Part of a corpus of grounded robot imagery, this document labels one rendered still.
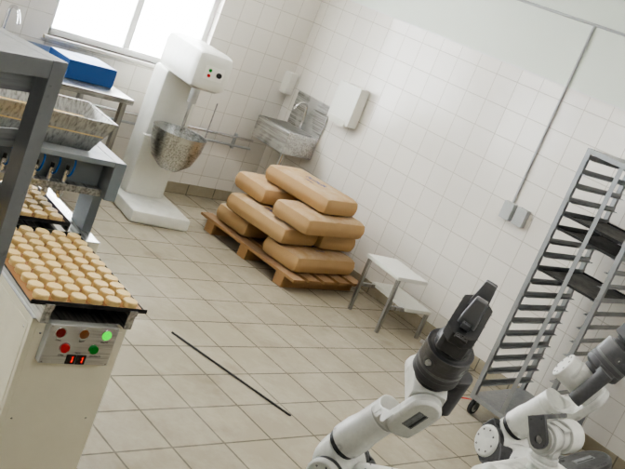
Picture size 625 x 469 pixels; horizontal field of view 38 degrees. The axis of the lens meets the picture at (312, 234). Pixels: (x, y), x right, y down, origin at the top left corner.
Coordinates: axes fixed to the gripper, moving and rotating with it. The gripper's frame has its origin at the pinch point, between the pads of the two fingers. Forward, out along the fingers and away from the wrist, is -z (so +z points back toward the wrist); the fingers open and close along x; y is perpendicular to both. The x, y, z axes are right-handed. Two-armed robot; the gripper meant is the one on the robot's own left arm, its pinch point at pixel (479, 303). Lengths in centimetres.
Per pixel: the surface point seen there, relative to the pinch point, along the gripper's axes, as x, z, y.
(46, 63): -25, -14, -73
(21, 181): -30, 5, -70
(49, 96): -24, -8, -71
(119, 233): 319, 349, -228
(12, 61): -31, -15, -74
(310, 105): 556, 321, -202
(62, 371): 49, 147, -97
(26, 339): 41, 133, -108
